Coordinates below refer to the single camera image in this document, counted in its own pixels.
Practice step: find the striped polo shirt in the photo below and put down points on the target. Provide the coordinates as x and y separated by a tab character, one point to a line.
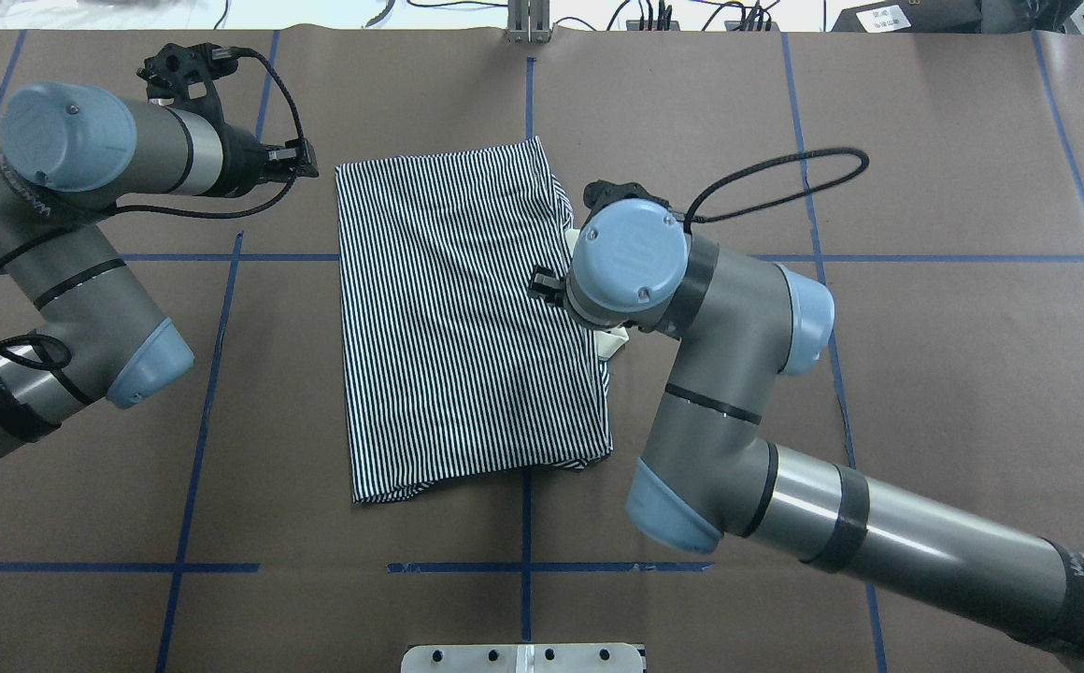
451	368

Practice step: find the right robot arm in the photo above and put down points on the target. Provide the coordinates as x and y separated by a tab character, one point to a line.
916	426

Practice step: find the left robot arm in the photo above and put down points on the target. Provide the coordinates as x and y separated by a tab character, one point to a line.
76	326

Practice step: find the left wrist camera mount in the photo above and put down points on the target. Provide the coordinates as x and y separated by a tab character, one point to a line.
185	78

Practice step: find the aluminium frame post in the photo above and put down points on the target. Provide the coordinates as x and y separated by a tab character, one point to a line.
528	21

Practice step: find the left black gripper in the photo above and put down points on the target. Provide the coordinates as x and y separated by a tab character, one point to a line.
245	164

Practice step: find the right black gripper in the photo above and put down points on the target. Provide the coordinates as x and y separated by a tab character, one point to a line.
547	284

